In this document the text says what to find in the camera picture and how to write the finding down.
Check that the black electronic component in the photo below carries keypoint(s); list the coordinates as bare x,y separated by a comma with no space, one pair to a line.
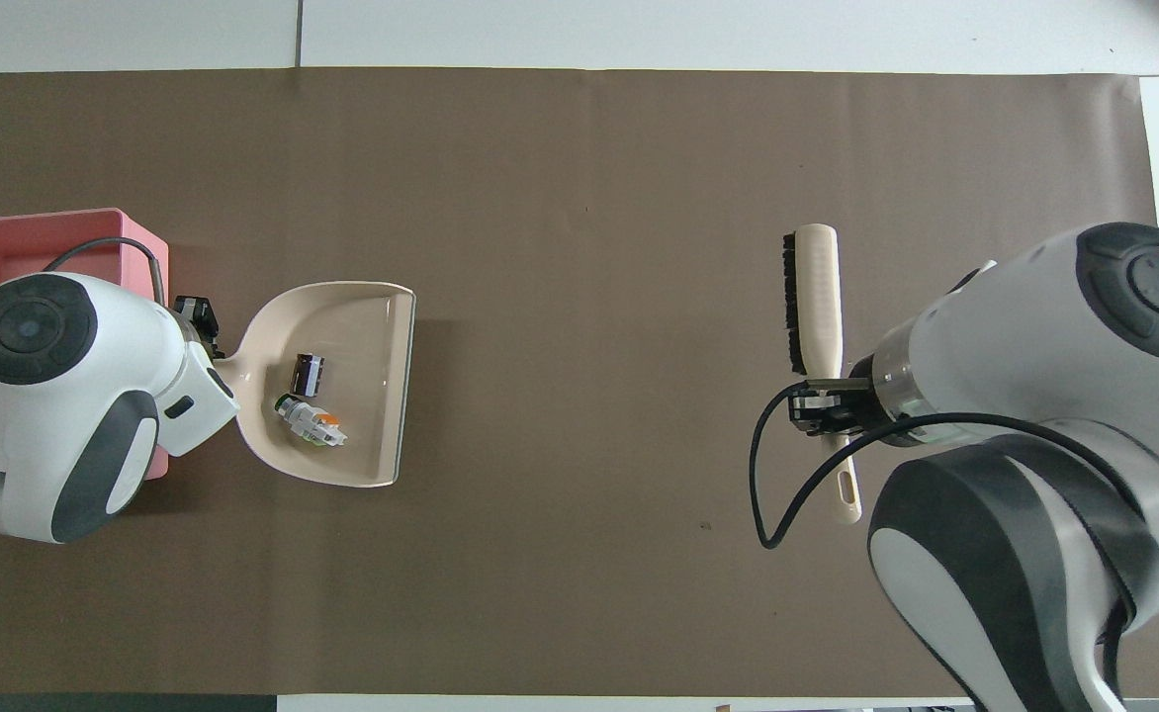
309,376

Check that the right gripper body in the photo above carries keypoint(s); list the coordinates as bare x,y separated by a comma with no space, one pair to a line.
861,398

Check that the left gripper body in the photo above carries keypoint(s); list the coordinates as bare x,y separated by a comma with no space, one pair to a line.
196,318

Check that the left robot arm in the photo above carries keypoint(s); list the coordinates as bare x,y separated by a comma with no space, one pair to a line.
55,435

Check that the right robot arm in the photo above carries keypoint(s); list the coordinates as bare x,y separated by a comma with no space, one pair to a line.
1034,326

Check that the white green orange connector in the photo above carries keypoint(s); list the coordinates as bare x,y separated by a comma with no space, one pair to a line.
311,423

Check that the pink plastic bin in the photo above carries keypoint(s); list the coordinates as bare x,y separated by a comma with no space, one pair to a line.
16,247

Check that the beige plastic dustpan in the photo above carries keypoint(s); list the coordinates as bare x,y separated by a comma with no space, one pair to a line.
362,396

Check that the beige hand brush black bristles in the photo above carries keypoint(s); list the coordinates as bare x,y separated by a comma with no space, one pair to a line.
821,297

